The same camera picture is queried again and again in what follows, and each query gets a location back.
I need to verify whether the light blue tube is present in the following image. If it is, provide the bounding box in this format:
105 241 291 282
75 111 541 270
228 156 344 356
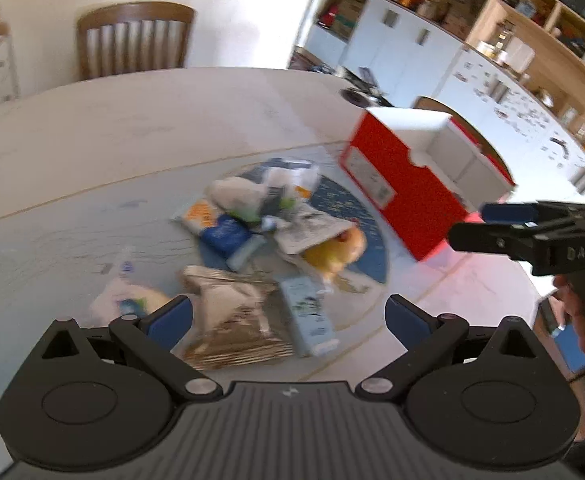
226 234 268 272

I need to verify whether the dark small packet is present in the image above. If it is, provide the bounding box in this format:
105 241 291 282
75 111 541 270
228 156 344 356
261 185 295 221

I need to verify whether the white round desktop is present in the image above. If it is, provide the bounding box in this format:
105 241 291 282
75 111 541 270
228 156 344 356
0 66 563 461

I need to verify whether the white crumpled packet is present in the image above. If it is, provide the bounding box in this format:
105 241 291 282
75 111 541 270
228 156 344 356
207 177 268 211

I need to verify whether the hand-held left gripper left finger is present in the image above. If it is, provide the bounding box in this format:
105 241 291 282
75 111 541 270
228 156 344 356
37 295 223 403

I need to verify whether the blue cracker packet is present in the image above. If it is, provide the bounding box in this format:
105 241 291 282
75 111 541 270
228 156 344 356
171 199 253 257

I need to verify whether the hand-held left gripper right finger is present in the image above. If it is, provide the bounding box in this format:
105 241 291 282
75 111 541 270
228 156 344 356
355 294 543 403

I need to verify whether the yellow soft toy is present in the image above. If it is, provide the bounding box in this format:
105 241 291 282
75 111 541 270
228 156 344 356
299 225 368 286

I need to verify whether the white cabinet row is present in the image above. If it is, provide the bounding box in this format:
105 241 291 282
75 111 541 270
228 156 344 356
305 0 585 211

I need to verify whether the light blue small carton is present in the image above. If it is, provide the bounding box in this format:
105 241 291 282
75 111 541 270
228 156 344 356
278 276 339 358

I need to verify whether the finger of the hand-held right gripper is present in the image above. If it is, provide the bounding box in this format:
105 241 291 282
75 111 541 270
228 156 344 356
479 201 543 226
447 221 541 262

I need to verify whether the red cardboard box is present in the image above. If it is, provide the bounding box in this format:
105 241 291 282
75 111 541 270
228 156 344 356
339 106 517 262

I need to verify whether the person's right hand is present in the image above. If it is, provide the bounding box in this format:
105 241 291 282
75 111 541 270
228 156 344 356
553 275 585 361

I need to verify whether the round blue mat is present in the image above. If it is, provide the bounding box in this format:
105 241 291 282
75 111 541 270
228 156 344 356
200 160 390 286

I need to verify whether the blue white packet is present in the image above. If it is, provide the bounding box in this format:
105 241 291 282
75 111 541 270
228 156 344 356
252 157 320 196

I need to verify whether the white soft packet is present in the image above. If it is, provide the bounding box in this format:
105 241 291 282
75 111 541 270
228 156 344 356
90 260 173 331

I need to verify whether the dark grey phone stand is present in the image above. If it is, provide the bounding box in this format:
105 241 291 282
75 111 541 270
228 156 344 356
339 65 390 108

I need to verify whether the wooden wall shelving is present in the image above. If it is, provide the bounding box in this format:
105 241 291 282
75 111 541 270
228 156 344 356
317 0 585 101

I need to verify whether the wooden slat-back chair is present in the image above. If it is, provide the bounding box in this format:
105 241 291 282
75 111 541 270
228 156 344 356
411 95 515 186
76 1 196 81

